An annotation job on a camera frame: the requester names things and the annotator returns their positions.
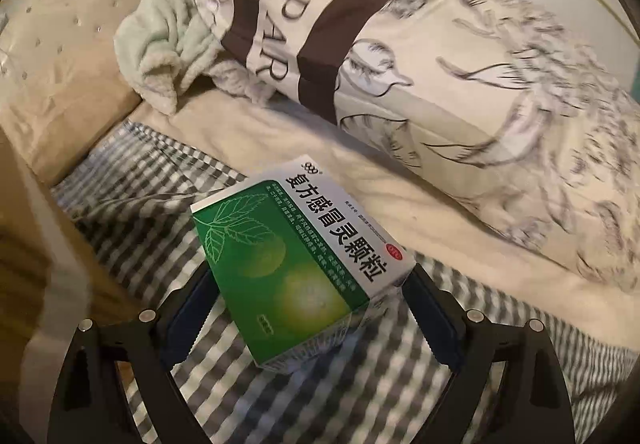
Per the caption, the green checkered bed sheet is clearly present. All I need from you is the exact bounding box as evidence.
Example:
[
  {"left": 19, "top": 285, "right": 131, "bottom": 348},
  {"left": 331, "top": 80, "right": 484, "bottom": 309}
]
[{"left": 52, "top": 122, "right": 639, "bottom": 443}]

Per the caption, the beige pillow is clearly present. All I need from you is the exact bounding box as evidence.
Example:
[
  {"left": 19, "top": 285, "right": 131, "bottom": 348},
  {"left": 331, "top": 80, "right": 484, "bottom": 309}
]
[{"left": 1, "top": 0, "right": 140, "bottom": 186}]

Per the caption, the brown cardboard box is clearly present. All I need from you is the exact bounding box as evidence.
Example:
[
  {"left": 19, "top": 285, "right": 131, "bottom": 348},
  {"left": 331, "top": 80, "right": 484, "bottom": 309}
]
[{"left": 1, "top": 138, "right": 138, "bottom": 443}]

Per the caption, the green white medicine box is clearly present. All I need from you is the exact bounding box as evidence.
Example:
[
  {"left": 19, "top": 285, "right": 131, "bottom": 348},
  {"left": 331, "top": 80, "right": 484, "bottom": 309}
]
[{"left": 191, "top": 156, "right": 416, "bottom": 374}]

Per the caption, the light green fleece blanket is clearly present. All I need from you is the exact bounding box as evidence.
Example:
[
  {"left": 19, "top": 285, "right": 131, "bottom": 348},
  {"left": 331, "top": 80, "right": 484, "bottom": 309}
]
[{"left": 114, "top": 0, "right": 221, "bottom": 115}]

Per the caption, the floral patterned duvet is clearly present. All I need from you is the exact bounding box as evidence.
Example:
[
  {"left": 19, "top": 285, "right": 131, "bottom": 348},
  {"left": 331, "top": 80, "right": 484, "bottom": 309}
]
[{"left": 190, "top": 0, "right": 639, "bottom": 293}]

